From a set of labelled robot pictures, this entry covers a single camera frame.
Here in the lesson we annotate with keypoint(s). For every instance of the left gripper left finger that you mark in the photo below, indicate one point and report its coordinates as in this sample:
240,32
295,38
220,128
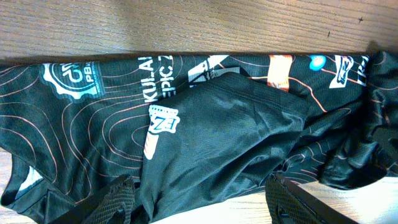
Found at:
112,204

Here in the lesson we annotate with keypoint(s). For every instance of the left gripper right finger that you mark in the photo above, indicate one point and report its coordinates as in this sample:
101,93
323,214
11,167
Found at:
290,204

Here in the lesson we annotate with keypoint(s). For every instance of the black orange-patterned jersey shirt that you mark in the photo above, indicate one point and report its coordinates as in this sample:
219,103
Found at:
194,130

